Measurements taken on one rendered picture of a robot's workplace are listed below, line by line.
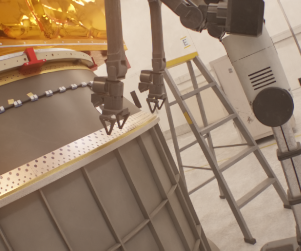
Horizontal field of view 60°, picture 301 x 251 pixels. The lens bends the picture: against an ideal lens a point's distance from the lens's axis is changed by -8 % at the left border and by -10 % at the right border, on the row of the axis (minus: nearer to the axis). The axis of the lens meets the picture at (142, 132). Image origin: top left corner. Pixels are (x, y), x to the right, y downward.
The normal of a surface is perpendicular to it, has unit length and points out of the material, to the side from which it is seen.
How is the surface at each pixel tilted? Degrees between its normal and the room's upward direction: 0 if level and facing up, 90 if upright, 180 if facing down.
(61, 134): 62
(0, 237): 90
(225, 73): 90
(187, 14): 90
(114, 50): 79
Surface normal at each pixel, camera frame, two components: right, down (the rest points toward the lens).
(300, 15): -0.42, 0.26
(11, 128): 0.27, -0.56
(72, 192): 0.58, -0.18
